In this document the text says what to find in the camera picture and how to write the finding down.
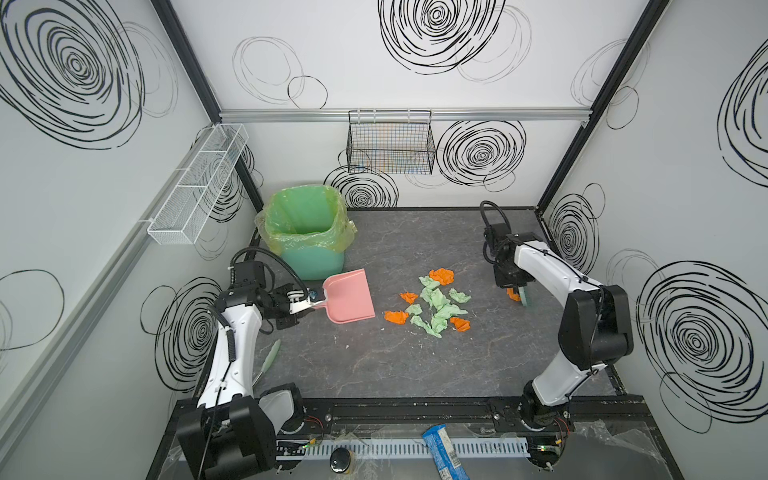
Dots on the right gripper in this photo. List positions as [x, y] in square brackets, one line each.
[514, 282]

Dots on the pink plastic dustpan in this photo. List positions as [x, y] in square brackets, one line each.
[347, 298]

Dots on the green hand brush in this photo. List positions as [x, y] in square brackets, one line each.
[524, 299]

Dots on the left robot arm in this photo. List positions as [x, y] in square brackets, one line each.
[233, 433]

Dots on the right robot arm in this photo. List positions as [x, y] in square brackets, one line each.
[595, 328]

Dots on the orange paper scrap left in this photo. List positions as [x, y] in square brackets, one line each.
[513, 294]

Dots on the green paper scrap lower bin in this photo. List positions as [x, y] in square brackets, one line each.
[459, 297]

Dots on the orange paper scrap far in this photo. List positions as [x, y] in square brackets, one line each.
[442, 276]

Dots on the small orange paper scrap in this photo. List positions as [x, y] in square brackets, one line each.
[460, 325]

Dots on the green paper scrap centre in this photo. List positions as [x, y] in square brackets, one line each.
[431, 293]

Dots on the green paper scrap front right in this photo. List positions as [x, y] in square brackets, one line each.
[439, 320]

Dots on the green trash bin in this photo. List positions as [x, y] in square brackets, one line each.
[315, 263]

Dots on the green bin liner bag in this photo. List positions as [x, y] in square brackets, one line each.
[306, 216]

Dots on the green paper scrap by bin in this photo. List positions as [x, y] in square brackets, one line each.
[414, 310]

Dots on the orange paper scrap strip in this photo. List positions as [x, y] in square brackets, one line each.
[409, 297]

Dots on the orange paper scrap right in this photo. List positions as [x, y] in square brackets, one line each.
[396, 317]

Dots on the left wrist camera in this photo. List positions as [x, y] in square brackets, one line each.
[301, 301]

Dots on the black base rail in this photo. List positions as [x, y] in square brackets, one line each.
[329, 415]

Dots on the white wire shelf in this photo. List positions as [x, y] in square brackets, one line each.
[206, 190]

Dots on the white slotted cable duct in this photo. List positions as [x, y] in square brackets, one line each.
[376, 449]

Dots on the black wire basket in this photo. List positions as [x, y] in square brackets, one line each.
[390, 141]

